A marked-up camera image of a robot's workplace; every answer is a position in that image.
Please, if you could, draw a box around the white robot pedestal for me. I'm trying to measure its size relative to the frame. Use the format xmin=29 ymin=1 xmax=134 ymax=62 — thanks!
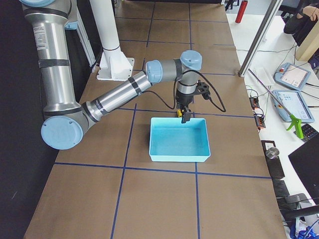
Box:
xmin=90 ymin=0 xmax=135 ymax=81

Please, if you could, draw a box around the lower blue teach pendant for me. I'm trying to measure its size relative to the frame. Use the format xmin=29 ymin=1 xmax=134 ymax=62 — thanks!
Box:
xmin=272 ymin=90 xmax=315 ymax=123

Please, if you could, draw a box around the blue teach pendant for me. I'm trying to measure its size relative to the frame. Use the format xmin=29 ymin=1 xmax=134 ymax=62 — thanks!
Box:
xmin=272 ymin=90 xmax=315 ymax=123
xmin=274 ymin=63 xmax=311 ymax=91

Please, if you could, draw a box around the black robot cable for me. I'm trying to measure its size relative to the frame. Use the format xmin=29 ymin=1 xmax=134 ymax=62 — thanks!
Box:
xmin=142 ymin=69 xmax=227 ymax=113

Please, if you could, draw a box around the light blue plastic bin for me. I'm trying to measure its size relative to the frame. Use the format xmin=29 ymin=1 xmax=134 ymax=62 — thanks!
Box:
xmin=149 ymin=118 xmax=211 ymax=162

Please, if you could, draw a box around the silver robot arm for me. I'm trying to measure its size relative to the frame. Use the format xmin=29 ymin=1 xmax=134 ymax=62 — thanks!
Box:
xmin=22 ymin=0 xmax=202 ymax=150

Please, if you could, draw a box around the green handled reacher grabber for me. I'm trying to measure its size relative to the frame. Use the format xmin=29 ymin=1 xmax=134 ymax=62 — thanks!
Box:
xmin=248 ymin=69 xmax=304 ymax=139

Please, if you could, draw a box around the red fire extinguisher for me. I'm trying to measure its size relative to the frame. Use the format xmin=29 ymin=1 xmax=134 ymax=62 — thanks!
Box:
xmin=235 ymin=0 xmax=248 ymax=23

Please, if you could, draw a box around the aluminium frame post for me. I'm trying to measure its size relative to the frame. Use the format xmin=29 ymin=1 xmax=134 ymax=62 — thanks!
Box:
xmin=238 ymin=0 xmax=283 ymax=77

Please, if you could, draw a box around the black calculator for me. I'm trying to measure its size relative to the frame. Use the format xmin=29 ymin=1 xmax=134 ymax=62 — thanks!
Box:
xmin=301 ymin=123 xmax=319 ymax=142

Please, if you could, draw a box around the seated person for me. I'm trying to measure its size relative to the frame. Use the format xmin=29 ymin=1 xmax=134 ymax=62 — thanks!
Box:
xmin=284 ymin=3 xmax=319 ymax=46

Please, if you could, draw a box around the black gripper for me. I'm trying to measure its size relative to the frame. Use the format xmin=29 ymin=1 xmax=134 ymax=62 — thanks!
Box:
xmin=175 ymin=92 xmax=193 ymax=123

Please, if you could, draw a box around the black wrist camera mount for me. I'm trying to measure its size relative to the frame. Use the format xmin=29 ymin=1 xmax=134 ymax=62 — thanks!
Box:
xmin=194 ymin=80 xmax=211 ymax=100

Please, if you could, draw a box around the orange black connector box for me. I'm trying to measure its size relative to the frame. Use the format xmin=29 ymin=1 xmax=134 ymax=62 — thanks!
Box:
xmin=249 ymin=97 xmax=260 ymax=109

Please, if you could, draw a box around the small metal cup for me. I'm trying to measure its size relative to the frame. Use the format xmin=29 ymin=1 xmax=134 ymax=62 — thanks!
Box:
xmin=265 ymin=147 xmax=280 ymax=159

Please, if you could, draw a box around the upper blue teach pendant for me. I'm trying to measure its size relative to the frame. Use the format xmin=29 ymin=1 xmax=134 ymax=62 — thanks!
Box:
xmin=274 ymin=63 xmax=311 ymax=91

